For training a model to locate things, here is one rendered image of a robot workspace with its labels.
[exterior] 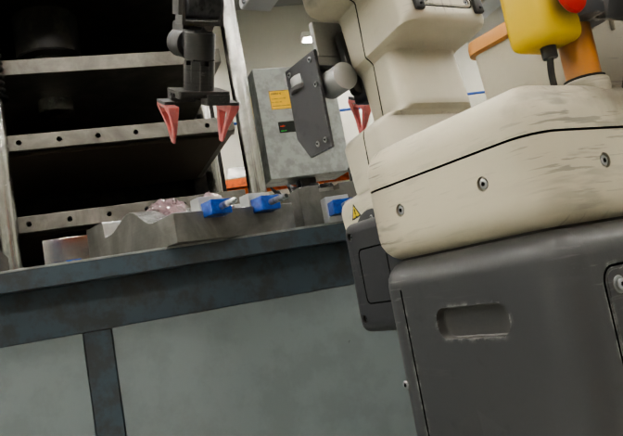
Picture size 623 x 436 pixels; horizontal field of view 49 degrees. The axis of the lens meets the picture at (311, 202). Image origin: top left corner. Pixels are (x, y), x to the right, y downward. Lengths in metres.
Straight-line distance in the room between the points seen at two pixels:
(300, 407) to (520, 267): 0.86
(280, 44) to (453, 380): 8.26
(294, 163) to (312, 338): 1.08
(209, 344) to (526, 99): 0.90
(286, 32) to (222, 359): 7.74
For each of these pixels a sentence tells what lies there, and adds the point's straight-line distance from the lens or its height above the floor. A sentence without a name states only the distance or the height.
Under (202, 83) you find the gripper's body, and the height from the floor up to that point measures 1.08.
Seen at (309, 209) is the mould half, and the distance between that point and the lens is 1.42.
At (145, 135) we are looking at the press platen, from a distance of 2.24.
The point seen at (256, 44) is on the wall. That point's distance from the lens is 8.80.
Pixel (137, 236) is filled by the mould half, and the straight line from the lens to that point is 1.41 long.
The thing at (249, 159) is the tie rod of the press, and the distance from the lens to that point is 2.20.
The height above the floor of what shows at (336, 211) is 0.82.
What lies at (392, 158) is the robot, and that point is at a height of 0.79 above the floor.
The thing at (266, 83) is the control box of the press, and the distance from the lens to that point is 2.42.
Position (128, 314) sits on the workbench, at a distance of 1.32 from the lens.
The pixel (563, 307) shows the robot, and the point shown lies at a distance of 0.57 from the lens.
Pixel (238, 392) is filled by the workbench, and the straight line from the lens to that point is 1.35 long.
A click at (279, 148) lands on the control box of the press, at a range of 2.36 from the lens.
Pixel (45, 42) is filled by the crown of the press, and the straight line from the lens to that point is 2.56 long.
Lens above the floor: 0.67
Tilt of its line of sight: 7 degrees up
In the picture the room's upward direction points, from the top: 10 degrees counter-clockwise
